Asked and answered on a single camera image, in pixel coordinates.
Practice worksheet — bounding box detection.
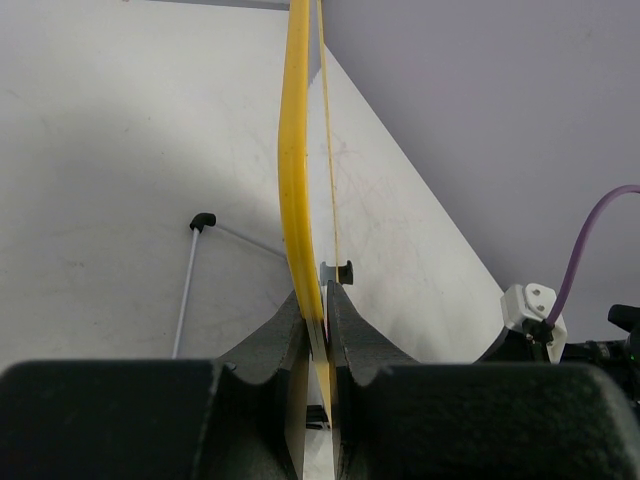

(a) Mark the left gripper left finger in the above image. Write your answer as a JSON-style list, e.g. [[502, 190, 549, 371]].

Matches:
[[1, 297, 308, 479]]

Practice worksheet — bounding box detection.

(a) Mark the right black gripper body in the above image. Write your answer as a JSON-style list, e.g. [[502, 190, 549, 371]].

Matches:
[[480, 304, 639, 400]]

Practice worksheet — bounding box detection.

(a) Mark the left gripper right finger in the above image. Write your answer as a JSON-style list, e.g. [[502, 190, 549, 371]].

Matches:
[[327, 283, 639, 479]]

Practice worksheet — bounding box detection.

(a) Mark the yellow framed whiteboard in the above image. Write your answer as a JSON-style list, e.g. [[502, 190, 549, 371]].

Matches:
[[277, 1, 337, 430]]

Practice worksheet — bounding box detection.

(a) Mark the right black whiteboard foot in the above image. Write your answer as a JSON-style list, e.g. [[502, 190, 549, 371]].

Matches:
[[320, 260, 354, 286]]

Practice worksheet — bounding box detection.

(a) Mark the white whiteboard support rod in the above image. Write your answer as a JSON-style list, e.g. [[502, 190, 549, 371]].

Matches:
[[171, 212, 218, 360]]

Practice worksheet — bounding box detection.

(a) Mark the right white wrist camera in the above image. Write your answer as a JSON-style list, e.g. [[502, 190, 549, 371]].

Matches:
[[501, 283, 568, 364]]

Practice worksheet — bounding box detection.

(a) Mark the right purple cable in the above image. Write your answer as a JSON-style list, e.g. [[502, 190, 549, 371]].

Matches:
[[547, 184, 640, 326]]

